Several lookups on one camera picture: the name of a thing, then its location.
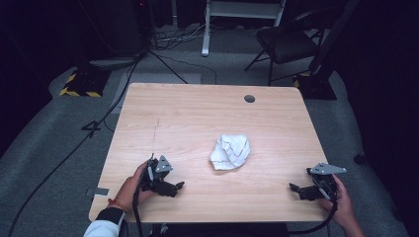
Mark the small black floor object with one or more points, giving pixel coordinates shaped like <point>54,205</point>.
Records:
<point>359,159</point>

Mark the grey tape piece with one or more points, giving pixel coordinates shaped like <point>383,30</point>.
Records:
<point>99,192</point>

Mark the black slanted stand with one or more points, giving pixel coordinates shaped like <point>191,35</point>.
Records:
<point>318,87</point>

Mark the black folding chair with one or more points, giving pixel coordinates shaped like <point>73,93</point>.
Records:
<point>286,42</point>

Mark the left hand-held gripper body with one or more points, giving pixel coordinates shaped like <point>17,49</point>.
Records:
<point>157,176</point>

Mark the dark equipment box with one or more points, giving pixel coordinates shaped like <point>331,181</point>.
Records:
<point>112,29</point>

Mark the person's right hand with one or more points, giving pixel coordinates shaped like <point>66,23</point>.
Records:
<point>344,204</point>

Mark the black stand base striped tape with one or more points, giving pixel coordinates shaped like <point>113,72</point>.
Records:
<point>85,84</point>

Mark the person's left hand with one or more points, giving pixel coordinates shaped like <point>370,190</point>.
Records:
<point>128,191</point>

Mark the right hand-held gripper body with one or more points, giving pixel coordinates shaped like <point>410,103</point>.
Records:
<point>324,184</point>

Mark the white desk frame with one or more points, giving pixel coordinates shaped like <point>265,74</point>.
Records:
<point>206,36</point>

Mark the white towel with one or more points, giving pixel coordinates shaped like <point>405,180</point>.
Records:
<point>230,152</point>

